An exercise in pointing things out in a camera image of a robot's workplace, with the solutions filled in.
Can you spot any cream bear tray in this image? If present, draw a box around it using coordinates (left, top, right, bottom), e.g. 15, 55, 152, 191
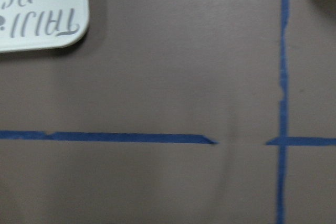
1, 0, 90, 53

